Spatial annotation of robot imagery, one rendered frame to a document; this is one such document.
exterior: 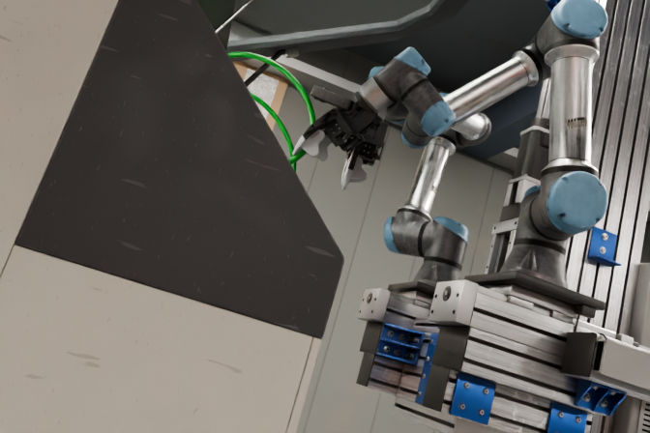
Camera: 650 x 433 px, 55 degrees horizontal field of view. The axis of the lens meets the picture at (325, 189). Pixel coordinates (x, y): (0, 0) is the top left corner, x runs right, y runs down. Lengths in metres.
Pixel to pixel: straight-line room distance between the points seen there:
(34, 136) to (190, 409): 0.57
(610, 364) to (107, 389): 0.94
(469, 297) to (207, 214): 0.56
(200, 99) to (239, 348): 0.48
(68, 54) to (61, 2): 0.11
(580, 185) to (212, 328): 0.78
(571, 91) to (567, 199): 0.25
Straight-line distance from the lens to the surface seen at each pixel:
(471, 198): 4.36
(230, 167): 1.23
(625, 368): 1.41
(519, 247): 1.49
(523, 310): 1.42
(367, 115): 1.42
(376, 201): 4.06
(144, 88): 1.27
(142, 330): 1.19
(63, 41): 1.32
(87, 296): 1.20
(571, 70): 1.49
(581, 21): 1.52
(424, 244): 1.94
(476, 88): 1.56
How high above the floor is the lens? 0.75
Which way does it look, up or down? 15 degrees up
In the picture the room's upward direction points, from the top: 17 degrees clockwise
